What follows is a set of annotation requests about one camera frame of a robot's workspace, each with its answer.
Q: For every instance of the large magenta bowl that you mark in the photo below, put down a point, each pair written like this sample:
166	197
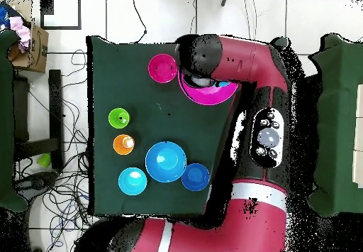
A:
210	97

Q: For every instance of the blue cup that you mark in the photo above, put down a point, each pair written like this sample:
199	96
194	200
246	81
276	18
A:
224	84

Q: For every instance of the small crimson bowl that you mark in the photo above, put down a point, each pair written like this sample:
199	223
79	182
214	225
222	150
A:
163	68

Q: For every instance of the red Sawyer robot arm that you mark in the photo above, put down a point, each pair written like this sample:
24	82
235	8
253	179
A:
241	61

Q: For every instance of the medium blue bowl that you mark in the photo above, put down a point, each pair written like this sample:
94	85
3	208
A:
166	161

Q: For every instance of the small dark blue bowl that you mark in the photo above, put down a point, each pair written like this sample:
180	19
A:
195	177

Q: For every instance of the orange cup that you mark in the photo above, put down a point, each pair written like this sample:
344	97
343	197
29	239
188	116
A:
120	145

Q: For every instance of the green cup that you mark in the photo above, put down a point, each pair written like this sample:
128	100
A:
119	118

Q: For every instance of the small light blue bowl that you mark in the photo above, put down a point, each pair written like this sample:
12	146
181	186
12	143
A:
132	181

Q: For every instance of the dark green table cloth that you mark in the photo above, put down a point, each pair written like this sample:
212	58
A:
127	64

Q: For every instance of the small green plastic object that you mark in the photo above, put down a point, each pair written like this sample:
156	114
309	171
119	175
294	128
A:
44	160

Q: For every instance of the black stand base with knob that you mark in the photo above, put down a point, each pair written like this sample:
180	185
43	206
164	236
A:
37	182

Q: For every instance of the cardboard box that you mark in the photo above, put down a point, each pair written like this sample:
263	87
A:
38	53

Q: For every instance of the white box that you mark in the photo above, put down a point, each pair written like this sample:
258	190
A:
358	135

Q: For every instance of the pink cloth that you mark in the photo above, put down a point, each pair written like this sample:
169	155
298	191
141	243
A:
22	33

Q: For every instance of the black square frame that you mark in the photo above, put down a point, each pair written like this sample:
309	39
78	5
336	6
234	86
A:
42	13

